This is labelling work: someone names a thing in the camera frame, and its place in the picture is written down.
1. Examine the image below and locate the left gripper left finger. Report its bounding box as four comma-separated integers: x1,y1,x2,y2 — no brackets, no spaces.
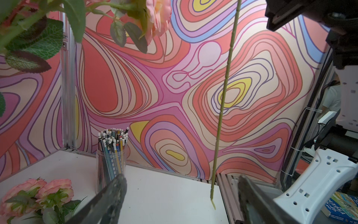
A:
67,174,127,224

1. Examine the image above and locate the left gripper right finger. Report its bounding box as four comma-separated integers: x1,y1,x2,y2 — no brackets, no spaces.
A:
237,175,299,224

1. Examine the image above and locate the pink peach rose spray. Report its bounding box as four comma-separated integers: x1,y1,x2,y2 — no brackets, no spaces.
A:
1,178,82,224

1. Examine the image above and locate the small pink rose stem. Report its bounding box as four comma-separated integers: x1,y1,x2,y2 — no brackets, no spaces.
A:
210,1,241,210

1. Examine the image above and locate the metal mesh pencil cup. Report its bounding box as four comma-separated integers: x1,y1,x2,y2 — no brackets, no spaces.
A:
96,127,129,193

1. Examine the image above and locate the peach rose bouquet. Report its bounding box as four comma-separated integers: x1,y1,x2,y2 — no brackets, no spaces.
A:
0,0,172,118

